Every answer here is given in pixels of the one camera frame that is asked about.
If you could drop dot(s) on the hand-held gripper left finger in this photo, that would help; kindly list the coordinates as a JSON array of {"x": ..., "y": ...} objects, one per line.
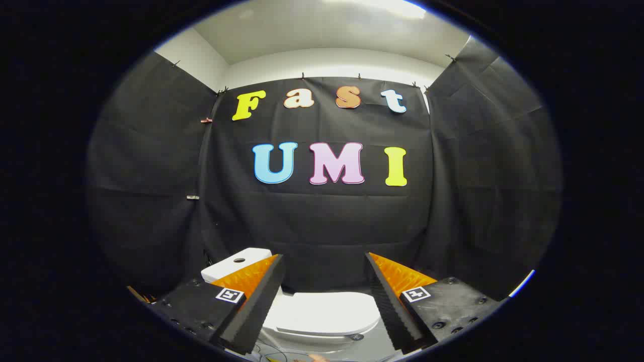
[{"x": 256, "y": 306}]

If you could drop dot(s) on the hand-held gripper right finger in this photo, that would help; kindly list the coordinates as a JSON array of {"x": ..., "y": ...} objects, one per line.
[{"x": 390, "y": 306}]

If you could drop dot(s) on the white ceramic toilet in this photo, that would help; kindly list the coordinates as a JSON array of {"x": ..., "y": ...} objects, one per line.
[{"x": 231, "y": 267}]

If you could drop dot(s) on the black backdrop cloth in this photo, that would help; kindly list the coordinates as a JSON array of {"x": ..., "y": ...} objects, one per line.
[{"x": 322, "y": 221}]

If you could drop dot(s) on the white toilet lid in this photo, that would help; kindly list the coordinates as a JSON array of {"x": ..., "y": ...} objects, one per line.
[{"x": 322, "y": 311}]

